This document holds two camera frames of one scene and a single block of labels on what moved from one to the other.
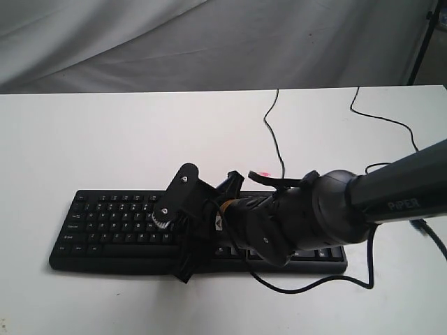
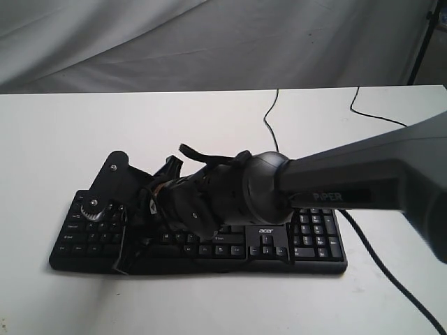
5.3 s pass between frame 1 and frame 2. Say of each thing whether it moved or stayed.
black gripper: moved
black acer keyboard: stayed
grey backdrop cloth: stayed
